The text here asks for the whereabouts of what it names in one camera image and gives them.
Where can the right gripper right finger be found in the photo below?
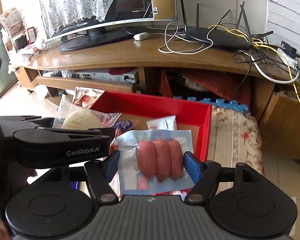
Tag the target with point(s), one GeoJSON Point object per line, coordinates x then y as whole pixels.
{"type": "Point", "coordinates": [204, 176]}

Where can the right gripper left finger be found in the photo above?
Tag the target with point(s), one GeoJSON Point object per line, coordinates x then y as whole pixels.
{"type": "Point", "coordinates": [99, 174]}

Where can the round rice cracker pack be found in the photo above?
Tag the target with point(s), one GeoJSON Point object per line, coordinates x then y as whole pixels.
{"type": "Point", "coordinates": [70, 116]}

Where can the pink sausage pack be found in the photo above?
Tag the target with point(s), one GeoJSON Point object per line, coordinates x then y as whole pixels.
{"type": "Point", "coordinates": [152, 161]}

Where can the blue orange spicy snack bag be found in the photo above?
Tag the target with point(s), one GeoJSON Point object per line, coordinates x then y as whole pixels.
{"type": "Point", "coordinates": [122, 127]}

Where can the silver snack pouch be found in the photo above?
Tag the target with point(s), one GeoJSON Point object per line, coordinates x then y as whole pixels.
{"type": "Point", "coordinates": [165, 123]}

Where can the red cardboard box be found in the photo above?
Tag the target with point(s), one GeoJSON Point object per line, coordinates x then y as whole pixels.
{"type": "Point", "coordinates": [189, 113]}

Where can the blue foam mat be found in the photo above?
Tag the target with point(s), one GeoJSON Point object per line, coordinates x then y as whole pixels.
{"type": "Point", "coordinates": [221, 103]}

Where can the brown cardboard box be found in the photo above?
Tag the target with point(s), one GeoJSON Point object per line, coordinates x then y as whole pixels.
{"type": "Point", "coordinates": [279, 126]}

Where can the silver media player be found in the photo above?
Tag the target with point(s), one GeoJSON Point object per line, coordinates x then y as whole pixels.
{"type": "Point", "coordinates": [115, 79]}

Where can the wooden TV stand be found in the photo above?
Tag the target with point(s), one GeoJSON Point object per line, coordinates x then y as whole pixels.
{"type": "Point", "coordinates": [219, 71]}

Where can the black wifi router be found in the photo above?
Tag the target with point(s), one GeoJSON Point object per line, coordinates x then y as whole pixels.
{"type": "Point", "coordinates": [218, 35]}

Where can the white power strip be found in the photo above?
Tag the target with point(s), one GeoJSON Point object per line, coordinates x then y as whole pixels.
{"type": "Point", "coordinates": [293, 62]}

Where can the black monitor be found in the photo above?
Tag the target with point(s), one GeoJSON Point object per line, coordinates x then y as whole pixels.
{"type": "Point", "coordinates": [81, 24]}

